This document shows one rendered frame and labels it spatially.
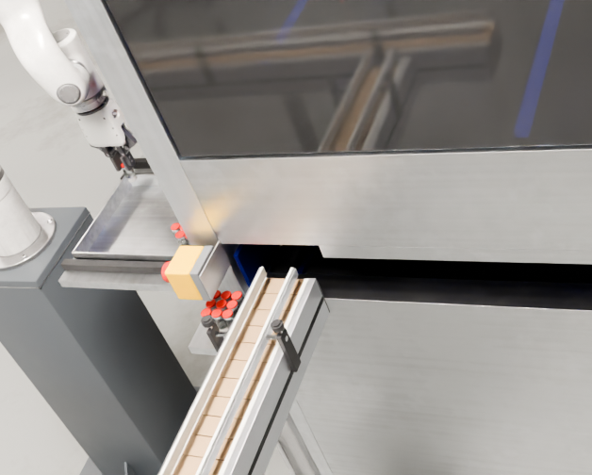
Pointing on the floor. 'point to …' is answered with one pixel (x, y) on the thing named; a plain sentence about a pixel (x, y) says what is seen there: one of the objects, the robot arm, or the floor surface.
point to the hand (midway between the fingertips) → (123, 160)
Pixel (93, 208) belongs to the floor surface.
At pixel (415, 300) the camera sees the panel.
